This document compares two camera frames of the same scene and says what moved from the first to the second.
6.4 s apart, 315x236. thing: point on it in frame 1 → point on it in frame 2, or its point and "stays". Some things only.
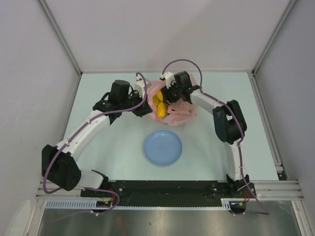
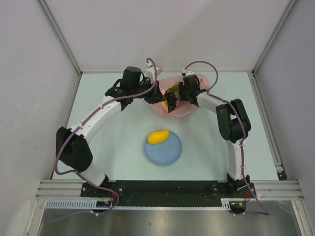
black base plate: (170, 193) stays
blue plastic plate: (163, 147) stays
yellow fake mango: (162, 109) → (158, 137)
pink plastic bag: (179, 113) → (181, 107)
